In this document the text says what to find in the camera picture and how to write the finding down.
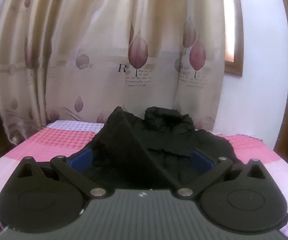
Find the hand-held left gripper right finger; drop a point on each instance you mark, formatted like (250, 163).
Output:
(201, 160)

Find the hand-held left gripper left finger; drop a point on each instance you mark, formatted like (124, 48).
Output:
(82, 159)

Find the black jacket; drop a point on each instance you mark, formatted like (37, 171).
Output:
(159, 135)

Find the pink checked bedsheet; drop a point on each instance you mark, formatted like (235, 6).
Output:
(59, 140)

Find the beige leaf print curtain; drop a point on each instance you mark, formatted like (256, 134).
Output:
(104, 55)

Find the wooden framed window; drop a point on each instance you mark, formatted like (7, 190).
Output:
(237, 55)

